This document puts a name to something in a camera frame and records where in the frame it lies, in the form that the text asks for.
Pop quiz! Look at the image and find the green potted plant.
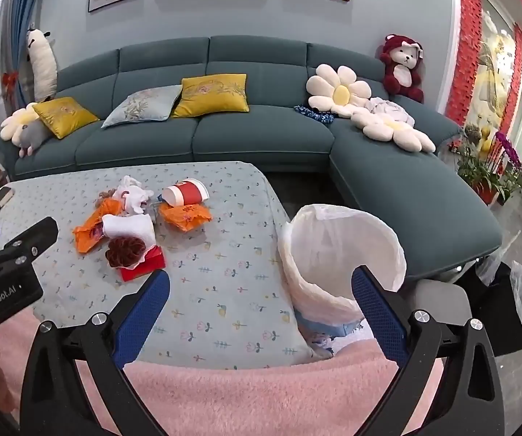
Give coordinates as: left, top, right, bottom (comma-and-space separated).
456, 144, 522, 205

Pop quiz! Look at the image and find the magenta orchid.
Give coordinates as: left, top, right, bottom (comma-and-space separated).
492, 131, 522, 170

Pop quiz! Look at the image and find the pink fluffy blanket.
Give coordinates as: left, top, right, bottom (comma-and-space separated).
0, 308, 448, 436

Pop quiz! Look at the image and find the black bag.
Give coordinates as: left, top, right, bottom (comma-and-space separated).
470, 259, 522, 351

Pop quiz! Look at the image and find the white bin with plastic liner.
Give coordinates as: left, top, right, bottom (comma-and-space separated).
278, 203, 408, 328

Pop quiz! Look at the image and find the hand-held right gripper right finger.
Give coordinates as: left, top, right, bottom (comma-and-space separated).
351, 265, 504, 436

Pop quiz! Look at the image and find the blue curtain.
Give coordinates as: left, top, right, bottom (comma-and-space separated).
5, 0, 39, 98

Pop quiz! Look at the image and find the floral tablecloth on table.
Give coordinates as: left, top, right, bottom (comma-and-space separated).
0, 161, 317, 365

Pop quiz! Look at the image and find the white crumpled cloth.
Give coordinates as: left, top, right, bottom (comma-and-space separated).
364, 97, 415, 125

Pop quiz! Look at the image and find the light blue embroidered pillow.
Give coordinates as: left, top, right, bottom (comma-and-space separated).
101, 84, 183, 129

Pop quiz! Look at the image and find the yellow embroidered pillow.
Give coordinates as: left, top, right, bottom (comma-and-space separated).
171, 74, 250, 119
32, 97, 100, 140

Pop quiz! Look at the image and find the long white plush toy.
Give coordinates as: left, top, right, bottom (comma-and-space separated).
26, 24, 58, 103

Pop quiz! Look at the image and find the orange snack wrapper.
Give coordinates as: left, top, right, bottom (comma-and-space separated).
72, 202, 122, 254
158, 201, 213, 232

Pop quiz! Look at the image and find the grey plush toy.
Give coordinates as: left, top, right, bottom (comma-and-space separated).
18, 122, 50, 159

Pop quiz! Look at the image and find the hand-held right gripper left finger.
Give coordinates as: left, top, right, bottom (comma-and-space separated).
19, 269, 171, 436

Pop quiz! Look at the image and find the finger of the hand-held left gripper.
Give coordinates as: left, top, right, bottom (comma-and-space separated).
0, 217, 60, 261

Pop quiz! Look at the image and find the teal sectional sofa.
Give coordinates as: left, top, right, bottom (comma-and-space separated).
0, 35, 503, 280

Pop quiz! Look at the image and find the red paper cup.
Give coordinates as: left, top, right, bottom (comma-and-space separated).
160, 178, 210, 207

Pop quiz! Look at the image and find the dark red wrapper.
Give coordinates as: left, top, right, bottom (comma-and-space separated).
106, 236, 148, 270

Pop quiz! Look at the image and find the red teddy bear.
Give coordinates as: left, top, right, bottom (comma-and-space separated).
380, 33, 425, 104

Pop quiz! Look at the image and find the blue beaded string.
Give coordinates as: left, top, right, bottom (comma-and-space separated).
294, 105, 335, 123

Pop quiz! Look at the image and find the red paper wall decoration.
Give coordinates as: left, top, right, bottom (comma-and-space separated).
501, 25, 522, 133
445, 0, 484, 126

